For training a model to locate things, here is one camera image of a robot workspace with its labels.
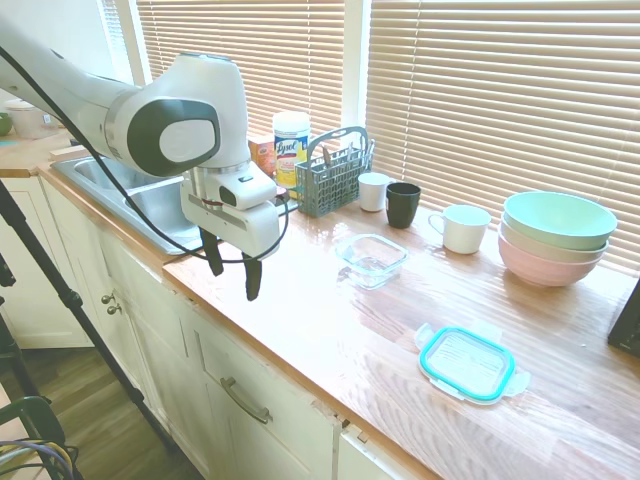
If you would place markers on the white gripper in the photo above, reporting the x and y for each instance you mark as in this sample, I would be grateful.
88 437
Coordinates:
245 227

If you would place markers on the clear lid with teal seal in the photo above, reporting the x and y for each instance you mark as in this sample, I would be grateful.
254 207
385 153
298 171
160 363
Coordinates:
465 362

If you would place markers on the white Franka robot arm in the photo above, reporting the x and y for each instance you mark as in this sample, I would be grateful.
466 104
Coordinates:
200 90

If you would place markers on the clear glass food container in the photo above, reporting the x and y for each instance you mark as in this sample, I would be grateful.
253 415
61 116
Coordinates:
372 260

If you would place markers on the white lidded container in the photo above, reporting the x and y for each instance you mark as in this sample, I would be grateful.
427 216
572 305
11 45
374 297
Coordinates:
27 120

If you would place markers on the stainless steel sink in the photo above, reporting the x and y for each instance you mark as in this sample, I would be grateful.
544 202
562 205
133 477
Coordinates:
155 200

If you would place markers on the white kitchen cabinet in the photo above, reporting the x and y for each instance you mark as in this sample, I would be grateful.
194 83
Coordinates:
165 350

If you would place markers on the orange cardboard box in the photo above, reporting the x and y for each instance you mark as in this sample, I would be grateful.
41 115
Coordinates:
262 155

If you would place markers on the grey plastic cutlery basket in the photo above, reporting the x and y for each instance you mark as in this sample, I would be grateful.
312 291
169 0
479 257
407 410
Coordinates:
325 192

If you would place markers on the round metal cabinet knob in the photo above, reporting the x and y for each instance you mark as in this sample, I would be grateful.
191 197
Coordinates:
108 299
115 309

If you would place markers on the Lysol wipes canister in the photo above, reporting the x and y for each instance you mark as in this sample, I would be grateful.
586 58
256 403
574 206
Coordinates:
291 150

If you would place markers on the black tripod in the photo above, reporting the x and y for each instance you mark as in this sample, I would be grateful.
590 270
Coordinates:
75 300

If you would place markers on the black cup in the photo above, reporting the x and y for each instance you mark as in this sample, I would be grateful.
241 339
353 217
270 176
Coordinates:
402 207

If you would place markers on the light wood block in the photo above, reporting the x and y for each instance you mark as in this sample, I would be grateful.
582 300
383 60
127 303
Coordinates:
67 152

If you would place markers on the tan window blind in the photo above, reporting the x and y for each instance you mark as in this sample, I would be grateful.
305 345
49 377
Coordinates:
500 90
240 50

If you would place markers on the white window blind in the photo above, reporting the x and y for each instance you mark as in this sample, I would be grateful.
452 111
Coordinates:
116 35

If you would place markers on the small green bowl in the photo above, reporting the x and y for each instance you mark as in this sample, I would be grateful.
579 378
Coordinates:
5 124

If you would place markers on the cream bowl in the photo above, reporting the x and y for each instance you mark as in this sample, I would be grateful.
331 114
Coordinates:
520 243

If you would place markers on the pink bowl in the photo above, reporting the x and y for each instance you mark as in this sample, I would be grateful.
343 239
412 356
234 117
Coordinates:
545 271

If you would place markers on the mint green bowl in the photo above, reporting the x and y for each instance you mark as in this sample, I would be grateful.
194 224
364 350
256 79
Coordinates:
555 215

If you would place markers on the black toaster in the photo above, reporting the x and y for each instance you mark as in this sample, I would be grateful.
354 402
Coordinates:
627 325

